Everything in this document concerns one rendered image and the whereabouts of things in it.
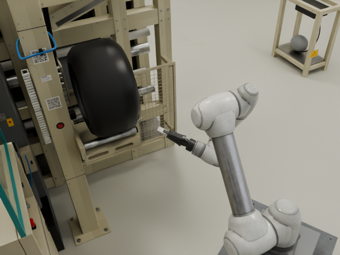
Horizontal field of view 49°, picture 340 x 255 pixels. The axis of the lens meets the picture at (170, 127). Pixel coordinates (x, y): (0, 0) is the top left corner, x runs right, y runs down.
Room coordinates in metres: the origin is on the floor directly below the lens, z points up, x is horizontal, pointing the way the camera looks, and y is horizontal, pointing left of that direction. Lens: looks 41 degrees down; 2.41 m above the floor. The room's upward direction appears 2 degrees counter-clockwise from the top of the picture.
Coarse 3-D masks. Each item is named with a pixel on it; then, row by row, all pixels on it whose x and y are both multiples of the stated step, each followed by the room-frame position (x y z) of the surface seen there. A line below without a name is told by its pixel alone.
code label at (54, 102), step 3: (57, 96) 1.63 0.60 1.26; (48, 99) 1.61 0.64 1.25; (51, 99) 1.62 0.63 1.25; (54, 99) 1.63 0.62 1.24; (57, 99) 1.63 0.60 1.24; (48, 102) 1.61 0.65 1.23; (51, 102) 1.62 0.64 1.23; (54, 102) 1.62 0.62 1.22; (57, 102) 1.63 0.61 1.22; (60, 102) 1.64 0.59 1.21; (48, 105) 1.61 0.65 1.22; (51, 105) 1.62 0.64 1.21; (54, 105) 1.62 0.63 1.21; (57, 105) 1.63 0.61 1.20; (60, 105) 1.64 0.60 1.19; (48, 108) 1.61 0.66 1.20; (51, 108) 1.61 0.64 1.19; (54, 108) 1.62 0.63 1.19
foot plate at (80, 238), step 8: (96, 208) 1.83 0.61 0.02; (104, 216) 1.75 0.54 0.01; (72, 224) 1.69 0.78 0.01; (104, 224) 1.68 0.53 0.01; (72, 232) 1.62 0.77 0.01; (80, 232) 1.62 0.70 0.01; (88, 232) 1.61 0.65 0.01; (96, 232) 1.61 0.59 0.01; (104, 232) 1.61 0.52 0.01; (80, 240) 1.54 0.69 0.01; (88, 240) 1.54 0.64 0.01
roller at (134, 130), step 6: (120, 132) 1.70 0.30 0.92; (126, 132) 1.71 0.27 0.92; (132, 132) 1.72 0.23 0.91; (102, 138) 1.65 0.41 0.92; (108, 138) 1.66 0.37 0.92; (114, 138) 1.67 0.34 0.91; (120, 138) 1.69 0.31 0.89; (84, 144) 1.61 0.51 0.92; (90, 144) 1.61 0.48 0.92; (96, 144) 1.62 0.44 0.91; (102, 144) 1.64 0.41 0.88
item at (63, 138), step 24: (24, 0) 1.63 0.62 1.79; (24, 24) 1.61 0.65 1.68; (24, 48) 1.60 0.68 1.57; (48, 48) 1.64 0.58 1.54; (48, 72) 1.63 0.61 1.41; (48, 96) 1.62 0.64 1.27; (48, 120) 1.60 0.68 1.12; (72, 144) 1.64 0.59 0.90; (72, 168) 1.62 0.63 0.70; (72, 192) 1.60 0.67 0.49; (96, 216) 1.66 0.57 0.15
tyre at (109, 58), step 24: (72, 48) 1.85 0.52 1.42; (96, 48) 1.80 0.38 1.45; (120, 48) 1.84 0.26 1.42; (72, 72) 1.94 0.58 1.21; (96, 72) 1.64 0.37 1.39; (120, 72) 1.67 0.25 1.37; (96, 96) 1.56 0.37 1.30; (120, 96) 1.60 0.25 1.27; (96, 120) 1.54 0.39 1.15; (120, 120) 1.57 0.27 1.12
